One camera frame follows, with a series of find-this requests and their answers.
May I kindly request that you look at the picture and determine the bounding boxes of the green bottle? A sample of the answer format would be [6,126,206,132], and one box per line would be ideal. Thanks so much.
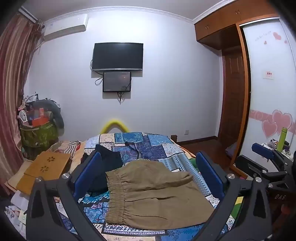
[277,127,288,151]

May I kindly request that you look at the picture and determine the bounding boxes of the khaki pants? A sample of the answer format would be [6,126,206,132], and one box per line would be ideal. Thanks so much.
[105,160,214,225]

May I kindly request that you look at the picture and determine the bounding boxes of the brown wooden overhead cabinet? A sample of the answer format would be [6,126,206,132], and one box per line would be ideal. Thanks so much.
[194,0,280,50]

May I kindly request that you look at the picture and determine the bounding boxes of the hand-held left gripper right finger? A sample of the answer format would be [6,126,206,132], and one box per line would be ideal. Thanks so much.
[195,151,273,241]

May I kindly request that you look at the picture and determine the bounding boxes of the white air conditioner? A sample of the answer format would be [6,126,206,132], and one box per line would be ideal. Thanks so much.
[43,13,89,42]

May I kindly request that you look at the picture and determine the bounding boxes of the white heart-print wardrobe door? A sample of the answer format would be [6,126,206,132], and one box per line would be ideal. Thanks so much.
[239,16,296,158]

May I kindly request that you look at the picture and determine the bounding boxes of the grey plush cushion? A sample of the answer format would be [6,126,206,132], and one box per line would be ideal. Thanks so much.
[35,99,65,129]

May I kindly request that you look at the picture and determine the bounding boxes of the dark navy garment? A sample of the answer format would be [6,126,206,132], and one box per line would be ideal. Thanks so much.
[81,144,124,193]

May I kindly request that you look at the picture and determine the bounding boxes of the striped beige cloth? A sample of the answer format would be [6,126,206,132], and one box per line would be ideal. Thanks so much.
[50,140,81,154]

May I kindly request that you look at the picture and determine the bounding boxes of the large black wall television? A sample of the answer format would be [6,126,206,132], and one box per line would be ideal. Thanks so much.
[92,42,143,71]

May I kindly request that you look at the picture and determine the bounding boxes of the pile of papers and cloths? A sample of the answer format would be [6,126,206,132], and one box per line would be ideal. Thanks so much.
[5,190,28,232]

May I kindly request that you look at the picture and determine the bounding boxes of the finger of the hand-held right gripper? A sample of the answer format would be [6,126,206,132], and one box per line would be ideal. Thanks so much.
[252,142,286,171]
[234,155,269,180]

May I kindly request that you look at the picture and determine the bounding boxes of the red box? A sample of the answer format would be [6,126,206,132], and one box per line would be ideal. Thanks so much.
[28,108,50,127]

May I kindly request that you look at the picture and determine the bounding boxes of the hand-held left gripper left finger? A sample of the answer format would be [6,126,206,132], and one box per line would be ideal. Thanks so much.
[25,150,107,241]

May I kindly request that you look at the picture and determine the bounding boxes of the small black wall monitor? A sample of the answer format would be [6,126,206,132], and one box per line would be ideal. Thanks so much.
[103,71,132,93]

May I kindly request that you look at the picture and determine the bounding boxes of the blue patchwork blanket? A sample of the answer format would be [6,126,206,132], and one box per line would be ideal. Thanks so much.
[54,132,243,241]

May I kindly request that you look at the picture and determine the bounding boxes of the bamboo lap table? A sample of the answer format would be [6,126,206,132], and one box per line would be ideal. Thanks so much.
[16,151,72,194]

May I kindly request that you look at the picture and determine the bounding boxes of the brown wooden door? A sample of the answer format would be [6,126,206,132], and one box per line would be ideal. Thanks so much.
[217,45,250,158]

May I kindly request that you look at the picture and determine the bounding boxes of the yellow curved foam bar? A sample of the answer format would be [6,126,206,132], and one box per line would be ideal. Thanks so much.
[100,119,129,134]

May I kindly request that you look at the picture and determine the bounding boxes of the green patterned bag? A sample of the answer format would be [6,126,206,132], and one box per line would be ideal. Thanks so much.
[20,120,59,153]

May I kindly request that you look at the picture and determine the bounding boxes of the yellow green plush blanket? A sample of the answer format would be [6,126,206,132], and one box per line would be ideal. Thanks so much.
[230,197,244,219]

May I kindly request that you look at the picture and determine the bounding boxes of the striped pink curtain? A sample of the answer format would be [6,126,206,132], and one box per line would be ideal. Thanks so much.
[0,14,44,193]

